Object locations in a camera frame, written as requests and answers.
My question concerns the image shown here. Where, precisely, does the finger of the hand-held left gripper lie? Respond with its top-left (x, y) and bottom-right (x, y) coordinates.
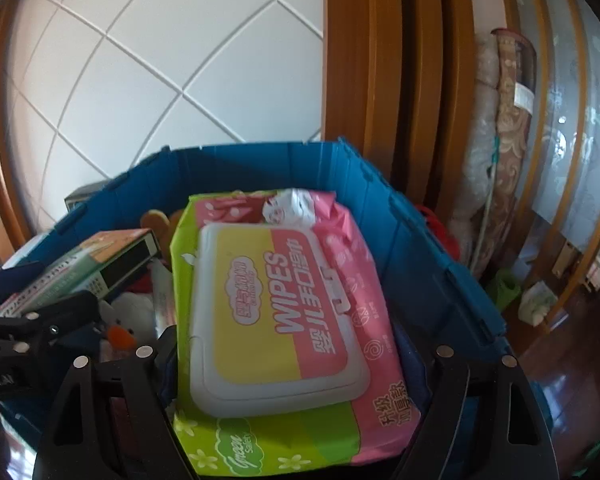
top-left (0, 291), bottom-right (102, 357)
top-left (0, 261), bottom-right (49, 306)

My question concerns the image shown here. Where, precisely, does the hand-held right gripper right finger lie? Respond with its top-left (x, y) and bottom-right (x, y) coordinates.
top-left (380, 330), bottom-right (563, 480)

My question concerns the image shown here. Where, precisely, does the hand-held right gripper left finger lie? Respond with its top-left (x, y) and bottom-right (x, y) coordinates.
top-left (32, 326), bottom-right (203, 480)

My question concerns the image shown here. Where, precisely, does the white duck plush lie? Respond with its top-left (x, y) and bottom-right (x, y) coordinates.
top-left (97, 290), bottom-right (153, 361)

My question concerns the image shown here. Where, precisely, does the long green white box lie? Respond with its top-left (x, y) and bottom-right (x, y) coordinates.
top-left (0, 228), bottom-right (163, 318)

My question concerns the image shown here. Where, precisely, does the brown bear plush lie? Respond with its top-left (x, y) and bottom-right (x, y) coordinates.
top-left (140, 208), bottom-right (186, 263)

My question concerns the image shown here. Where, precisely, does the pink green wet wipes pack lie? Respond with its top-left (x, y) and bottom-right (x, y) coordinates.
top-left (169, 187), bottom-right (423, 478)

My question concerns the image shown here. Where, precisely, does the blue plastic storage crate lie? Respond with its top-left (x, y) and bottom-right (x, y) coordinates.
top-left (0, 137), bottom-right (511, 441)

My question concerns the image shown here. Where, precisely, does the green plastic item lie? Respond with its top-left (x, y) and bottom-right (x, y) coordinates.
top-left (485, 270), bottom-right (523, 311)

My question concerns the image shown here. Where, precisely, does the white crumpled cloth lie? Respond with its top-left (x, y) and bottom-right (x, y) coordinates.
top-left (517, 282), bottom-right (558, 328)

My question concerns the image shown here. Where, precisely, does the person's green clothing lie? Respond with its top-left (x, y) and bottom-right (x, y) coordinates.
top-left (570, 430), bottom-right (600, 480)

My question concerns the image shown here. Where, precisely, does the red plastic item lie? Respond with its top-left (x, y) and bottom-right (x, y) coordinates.
top-left (415, 204), bottom-right (461, 261)

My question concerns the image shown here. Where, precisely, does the white rolled quilt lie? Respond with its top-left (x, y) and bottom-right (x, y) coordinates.
top-left (452, 35), bottom-right (501, 261)

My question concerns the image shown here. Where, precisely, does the patterned rolled carpet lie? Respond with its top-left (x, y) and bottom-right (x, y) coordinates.
top-left (490, 29), bottom-right (537, 261)

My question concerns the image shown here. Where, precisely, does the wooden frosted glass partition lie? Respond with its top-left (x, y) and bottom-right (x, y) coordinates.
top-left (500, 0), bottom-right (600, 281)

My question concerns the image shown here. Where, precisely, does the black gift box gold handle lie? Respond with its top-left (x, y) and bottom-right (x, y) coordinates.
top-left (64, 182), bottom-right (111, 216)

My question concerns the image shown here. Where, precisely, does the wooden door frame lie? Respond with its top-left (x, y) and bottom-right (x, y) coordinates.
top-left (322, 0), bottom-right (511, 211)

